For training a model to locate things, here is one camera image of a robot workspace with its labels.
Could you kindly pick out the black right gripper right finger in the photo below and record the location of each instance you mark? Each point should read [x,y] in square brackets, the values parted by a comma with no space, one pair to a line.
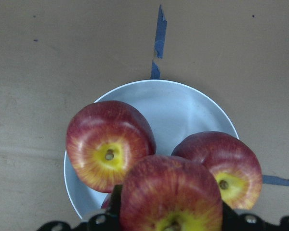
[232,221]

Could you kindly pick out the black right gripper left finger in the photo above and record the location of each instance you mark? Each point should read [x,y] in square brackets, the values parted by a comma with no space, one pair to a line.
[101,221]

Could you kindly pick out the red yellow apple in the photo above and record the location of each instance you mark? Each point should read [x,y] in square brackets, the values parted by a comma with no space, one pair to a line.
[169,193]

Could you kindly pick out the red apple on plate back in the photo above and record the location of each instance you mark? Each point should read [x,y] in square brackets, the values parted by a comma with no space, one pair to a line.
[233,164]

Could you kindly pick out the red apple on plate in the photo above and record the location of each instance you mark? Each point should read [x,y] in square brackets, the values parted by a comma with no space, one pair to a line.
[233,164]
[104,140]

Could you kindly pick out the red apple on plate front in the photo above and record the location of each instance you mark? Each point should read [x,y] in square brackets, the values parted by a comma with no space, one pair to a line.
[104,140]

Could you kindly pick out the light blue plate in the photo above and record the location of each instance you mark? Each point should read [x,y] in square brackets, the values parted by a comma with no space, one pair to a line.
[173,111]

